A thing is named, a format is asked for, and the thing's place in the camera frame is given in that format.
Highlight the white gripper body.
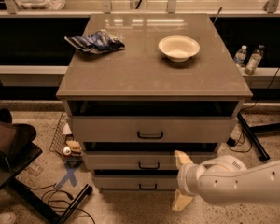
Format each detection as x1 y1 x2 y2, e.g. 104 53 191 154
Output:
177 163 206 196

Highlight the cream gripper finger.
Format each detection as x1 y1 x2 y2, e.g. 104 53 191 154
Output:
172 189 193 212
174 150 193 169

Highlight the grey drawer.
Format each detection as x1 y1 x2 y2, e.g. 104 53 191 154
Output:
81 150 218 171
92 175 177 190
69 116 237 143

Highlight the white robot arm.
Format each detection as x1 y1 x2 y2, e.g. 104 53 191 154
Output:
172 150 280 211

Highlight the grey drawer cabinet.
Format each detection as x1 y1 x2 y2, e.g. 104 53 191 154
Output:
55 12 253 194

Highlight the grey bottom drawer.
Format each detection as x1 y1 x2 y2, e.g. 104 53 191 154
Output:
92 175 177 190

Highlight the grey top drawer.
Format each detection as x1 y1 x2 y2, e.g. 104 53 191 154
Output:
69 116 237 143

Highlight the black table leg right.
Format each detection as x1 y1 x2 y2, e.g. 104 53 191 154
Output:
237 113 270 162

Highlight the black table leg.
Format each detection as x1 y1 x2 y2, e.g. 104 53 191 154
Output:
8 178 92 224
237 113 270 162

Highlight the white paper bowl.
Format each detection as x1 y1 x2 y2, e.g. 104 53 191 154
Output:
158 35 200 63

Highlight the blue tape cross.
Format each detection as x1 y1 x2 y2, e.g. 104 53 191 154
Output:
56 169 77 189

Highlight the clear water bottle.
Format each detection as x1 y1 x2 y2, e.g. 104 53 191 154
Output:
233 45 247 67

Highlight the green-tinted plastic bottle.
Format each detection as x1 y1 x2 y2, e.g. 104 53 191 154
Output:
244 45 264 75

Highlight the black table leg left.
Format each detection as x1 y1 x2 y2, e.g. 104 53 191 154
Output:
8 178 92 224

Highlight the blue chip bag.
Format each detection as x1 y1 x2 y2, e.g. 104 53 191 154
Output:
64 30 125 54

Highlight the white shoe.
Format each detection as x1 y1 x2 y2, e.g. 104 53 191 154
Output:
0 212 16 224

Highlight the wire mesh basket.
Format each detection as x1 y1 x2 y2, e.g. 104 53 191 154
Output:
49 113 81 161

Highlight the black floor cable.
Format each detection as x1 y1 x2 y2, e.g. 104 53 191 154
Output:
24 184 97 224

